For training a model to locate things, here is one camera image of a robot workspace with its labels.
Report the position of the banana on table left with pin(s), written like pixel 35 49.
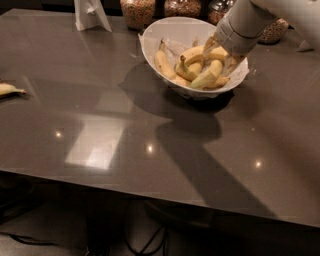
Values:
pixel 6 89

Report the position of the white paper bowl liner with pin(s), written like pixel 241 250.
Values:
pixel 174 48

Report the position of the white ceramic bowl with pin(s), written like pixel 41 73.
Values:
pixel 181 28

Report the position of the front greenish yellow banana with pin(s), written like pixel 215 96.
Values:
pixel 209 76

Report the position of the glass cereal jar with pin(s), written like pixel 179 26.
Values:
pixel 182 8
pixel 138 14
pixel 217 9
pixel 274 32

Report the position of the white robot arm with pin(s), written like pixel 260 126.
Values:
pixel 302 15

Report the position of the white card stand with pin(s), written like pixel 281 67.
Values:
pixel 90 14

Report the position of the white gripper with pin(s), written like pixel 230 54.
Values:
pixel 234 39

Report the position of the middle curved yellow banana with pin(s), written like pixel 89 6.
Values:
pixel 189 72

